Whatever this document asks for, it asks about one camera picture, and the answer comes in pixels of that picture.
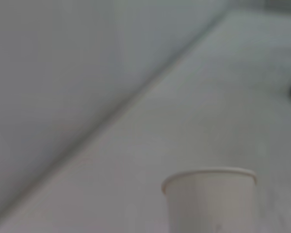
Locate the white paper cup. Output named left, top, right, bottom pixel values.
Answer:
left=161, top=166, right=258, bottom=233

